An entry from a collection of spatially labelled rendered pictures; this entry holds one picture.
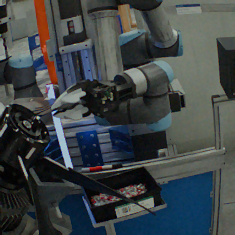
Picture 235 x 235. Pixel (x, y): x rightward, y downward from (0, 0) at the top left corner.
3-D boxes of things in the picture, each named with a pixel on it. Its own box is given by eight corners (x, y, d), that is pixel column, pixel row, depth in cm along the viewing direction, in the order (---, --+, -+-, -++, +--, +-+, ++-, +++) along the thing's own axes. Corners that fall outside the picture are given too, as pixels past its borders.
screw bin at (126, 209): (95, 225, 97) (90, 208, 94) (84, 199, 112) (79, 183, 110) (163, 205, 101) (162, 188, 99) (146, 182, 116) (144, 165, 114)
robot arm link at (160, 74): (177, 87, 100) (173, 60, 97) (150, 99, 95) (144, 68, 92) (160, 84, 106) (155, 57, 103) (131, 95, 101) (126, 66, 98)
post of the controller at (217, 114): (216, 150, 116) (213, 98, 109) (214, 147, 119) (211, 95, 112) (223, 149, 116) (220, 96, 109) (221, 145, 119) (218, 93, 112)
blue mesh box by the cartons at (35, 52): (32, 76, 757) (26, 37, 723) (54, 62, 871) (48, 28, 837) (67, 70, 732) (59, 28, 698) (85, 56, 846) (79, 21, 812)
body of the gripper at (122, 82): (95, 90, 82) (136, 76, 89) (76, 83, 89) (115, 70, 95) (100, 120, 86) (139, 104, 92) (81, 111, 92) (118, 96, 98)
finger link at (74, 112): (61, 120, 81) (93, 104, 85) (50, 113, 86) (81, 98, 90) (64, 131, 82) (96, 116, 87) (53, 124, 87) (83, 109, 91)
